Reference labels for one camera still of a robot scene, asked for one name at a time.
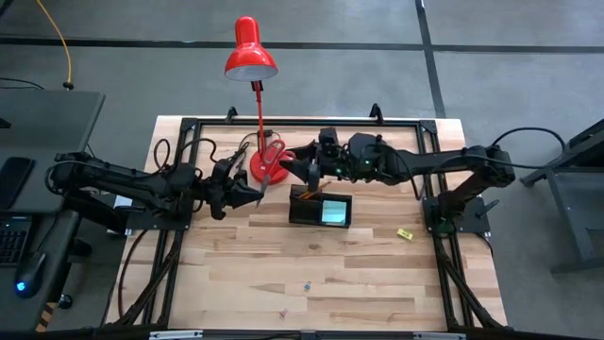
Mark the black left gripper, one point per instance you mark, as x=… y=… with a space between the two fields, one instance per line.
x=222 y=189

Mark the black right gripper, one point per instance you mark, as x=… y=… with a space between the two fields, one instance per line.
x=335 y=163

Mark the black mesh desk organizer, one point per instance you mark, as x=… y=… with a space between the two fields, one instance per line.
x=302 y=215

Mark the teal sticky note pad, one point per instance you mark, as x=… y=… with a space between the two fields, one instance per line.
x=334 y=212

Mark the yellow eraser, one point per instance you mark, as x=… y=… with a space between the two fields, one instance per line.
x=405 y=234

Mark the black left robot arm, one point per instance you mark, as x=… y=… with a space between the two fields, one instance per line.
x=118 y=181

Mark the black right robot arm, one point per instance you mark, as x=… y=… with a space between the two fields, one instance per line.
x=424 y=163

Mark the white paper label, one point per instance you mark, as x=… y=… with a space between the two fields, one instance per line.
x=122 y=203

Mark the red desk lamp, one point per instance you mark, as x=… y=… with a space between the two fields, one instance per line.
x=250 y=47

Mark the black round caster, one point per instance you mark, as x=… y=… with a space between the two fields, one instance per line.
x=65 y=301

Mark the dark grey desk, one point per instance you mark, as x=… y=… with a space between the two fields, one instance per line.
x=47 y=123

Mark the black computer mouse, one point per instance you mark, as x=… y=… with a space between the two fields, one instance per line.
x=30 y=274

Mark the black smartphone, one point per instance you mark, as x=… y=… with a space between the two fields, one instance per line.
x=14 y=181

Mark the black keyboard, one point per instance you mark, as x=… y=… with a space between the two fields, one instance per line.
x=11 y=241

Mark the black metal stand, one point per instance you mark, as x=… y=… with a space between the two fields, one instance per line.
x=573 y=217

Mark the black aluminium table frame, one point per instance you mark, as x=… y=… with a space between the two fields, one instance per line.
x=292 y=123

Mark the black frame clamp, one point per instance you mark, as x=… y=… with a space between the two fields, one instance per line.
x=231 y=114
x=376 y=113

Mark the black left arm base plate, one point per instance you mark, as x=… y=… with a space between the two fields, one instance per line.
x=156 y=223

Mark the silver table edge bracket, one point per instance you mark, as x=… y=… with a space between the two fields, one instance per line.
x=439 y=336
x=174 y=335

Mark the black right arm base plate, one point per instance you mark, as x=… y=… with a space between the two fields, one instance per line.
x=476 y=217

